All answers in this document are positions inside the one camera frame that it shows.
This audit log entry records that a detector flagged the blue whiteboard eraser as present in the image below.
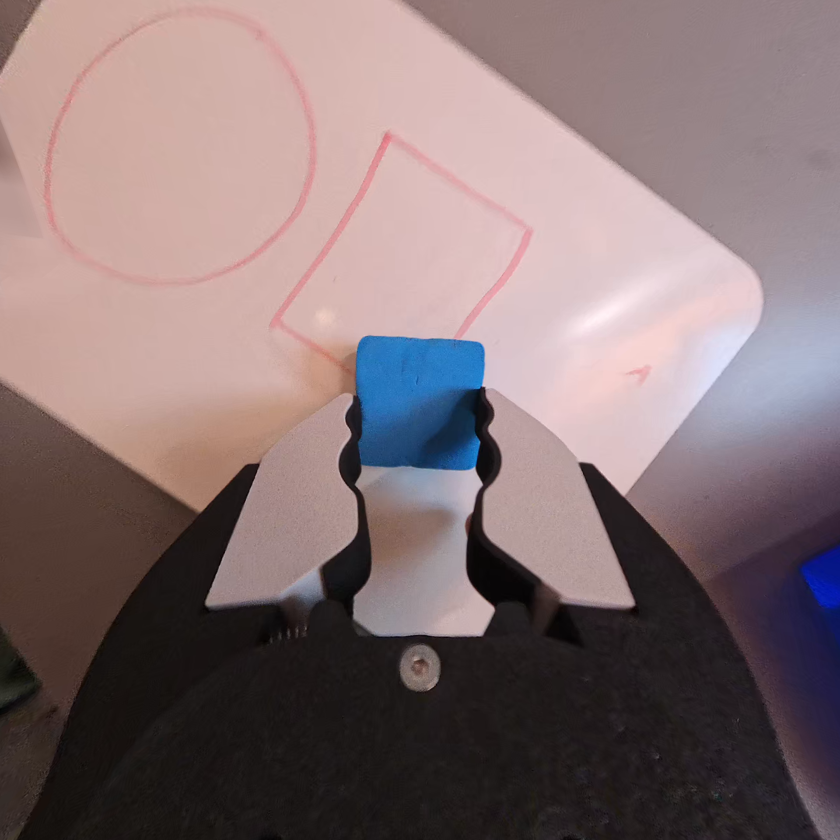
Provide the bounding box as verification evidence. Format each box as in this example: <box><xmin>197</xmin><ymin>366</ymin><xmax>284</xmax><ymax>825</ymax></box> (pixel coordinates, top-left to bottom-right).
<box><xmin>355</xmin><ymin>335</ymin><xmax>487</xmax><ymax>471</ymax></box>

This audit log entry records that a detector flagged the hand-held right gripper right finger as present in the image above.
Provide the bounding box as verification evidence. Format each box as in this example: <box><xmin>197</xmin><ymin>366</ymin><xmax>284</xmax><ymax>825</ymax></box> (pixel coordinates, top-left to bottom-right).
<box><xmin>466</xmin><ymin>388</ymin><xmax>637</xmax><ymax>626</ymax></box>

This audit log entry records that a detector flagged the white whiteboard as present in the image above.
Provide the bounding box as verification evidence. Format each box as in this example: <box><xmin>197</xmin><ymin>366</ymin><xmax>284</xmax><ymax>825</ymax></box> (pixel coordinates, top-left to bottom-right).
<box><xmin>0</xmin><ymin>0</ymin><xmax>766</xmax><ymax>639</ymax></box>

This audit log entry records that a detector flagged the blue plastic bin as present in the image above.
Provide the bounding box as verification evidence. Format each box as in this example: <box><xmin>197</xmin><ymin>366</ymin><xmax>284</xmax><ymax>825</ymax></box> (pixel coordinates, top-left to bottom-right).
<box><xmin>798</xmin><ymin>543</ymin><xmax>840</xmax><ymax>613</ymax></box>

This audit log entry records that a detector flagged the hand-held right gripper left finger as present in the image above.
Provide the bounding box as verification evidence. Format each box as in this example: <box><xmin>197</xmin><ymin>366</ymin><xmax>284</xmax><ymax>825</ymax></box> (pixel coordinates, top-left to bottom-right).
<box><xmin>205</xmin><ymin>392</ymin><xmax>375</xmax><ymax>624</ymax></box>

